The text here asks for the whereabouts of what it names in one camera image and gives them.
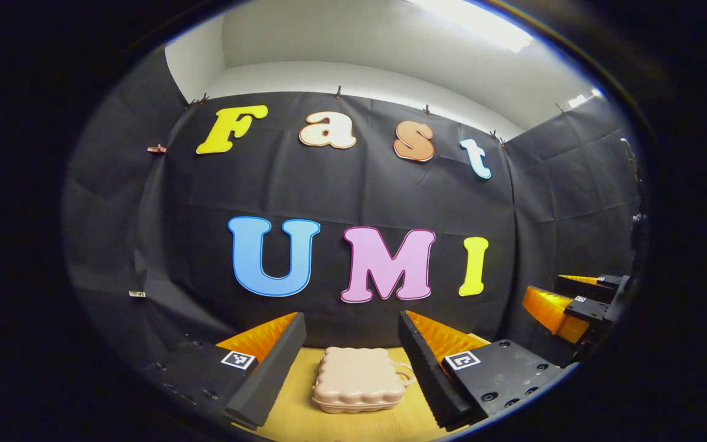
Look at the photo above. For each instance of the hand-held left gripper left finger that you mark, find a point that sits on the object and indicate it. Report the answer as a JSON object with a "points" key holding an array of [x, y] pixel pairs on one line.
{"points": [[277, 368]]}

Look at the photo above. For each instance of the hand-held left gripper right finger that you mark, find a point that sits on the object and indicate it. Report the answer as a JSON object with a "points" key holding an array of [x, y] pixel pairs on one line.
{"points": [[427, 368]]}

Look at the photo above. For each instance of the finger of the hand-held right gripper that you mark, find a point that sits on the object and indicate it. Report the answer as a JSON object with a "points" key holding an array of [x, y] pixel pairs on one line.
{"points": [[553, 313], [587, 287]]}

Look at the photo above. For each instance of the pink suitcase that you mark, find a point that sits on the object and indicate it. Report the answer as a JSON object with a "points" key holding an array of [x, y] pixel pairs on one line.
{"points": [[356, 380]]}

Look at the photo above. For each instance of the small white tag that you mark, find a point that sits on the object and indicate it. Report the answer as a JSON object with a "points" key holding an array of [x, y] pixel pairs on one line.
{"points": [[137, 294]]}

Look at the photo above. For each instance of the black backdrop cloth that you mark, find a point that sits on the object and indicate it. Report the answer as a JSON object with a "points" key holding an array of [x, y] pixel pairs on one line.
{"points": [[359, 196]]}

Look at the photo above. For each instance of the small pink clip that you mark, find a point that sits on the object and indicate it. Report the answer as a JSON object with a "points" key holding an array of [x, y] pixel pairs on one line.
{"points": [[157, 148]]}

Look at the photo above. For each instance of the ceiling light panel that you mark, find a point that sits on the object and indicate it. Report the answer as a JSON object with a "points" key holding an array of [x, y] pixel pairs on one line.
{"points": [[482, 21]]}

